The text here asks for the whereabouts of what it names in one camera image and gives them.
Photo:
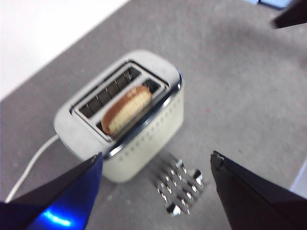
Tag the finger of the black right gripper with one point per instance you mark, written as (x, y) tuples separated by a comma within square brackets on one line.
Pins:
[(292, 14)]

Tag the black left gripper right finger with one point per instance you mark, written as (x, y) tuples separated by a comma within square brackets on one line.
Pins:
[(259, 198)]

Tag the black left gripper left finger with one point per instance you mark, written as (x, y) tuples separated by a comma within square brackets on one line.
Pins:
[(62, 201)]

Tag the brown-crusted bread slice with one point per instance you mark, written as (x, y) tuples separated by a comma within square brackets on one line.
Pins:
[(124, 112)]

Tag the steel toast rack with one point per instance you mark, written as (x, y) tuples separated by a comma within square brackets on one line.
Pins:
[(178, 189)]

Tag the cream two-slot toaster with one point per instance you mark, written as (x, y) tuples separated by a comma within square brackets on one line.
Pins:
[(158, 134)]

